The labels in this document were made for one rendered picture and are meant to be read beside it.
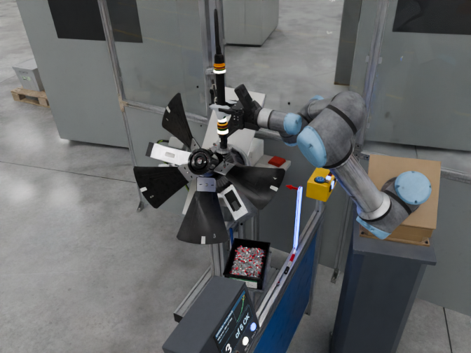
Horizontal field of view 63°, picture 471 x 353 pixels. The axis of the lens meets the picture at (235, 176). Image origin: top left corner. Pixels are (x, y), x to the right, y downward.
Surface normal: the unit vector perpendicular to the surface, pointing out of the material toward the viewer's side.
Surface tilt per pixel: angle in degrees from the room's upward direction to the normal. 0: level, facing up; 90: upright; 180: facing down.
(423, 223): 45
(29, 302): 0
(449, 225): 90
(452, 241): 90
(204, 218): 50
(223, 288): 15
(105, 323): 0
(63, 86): 90
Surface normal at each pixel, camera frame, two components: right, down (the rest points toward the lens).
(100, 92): -0.28, 0.55
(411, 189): -0.11, -0.28
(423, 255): -0.03, -0.82
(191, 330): -0.26, -0.86
